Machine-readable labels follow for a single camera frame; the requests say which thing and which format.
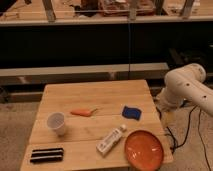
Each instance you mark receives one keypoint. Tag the orange pepper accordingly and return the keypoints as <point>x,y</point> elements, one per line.
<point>83,112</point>

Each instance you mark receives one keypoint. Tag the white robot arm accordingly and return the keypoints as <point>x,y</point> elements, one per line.
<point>186,83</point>

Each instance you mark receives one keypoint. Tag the blue sponge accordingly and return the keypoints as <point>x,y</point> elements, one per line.
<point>131,113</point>

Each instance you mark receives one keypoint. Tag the wooden bench shelf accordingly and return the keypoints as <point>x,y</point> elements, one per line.
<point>83,69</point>

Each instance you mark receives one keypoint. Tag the white plastic bottle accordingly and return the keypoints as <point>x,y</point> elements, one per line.
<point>109,141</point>

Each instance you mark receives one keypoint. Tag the orange plate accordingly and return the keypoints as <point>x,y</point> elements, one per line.
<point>144,151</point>

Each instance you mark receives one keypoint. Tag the black ridged block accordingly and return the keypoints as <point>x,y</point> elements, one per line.
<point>47,155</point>

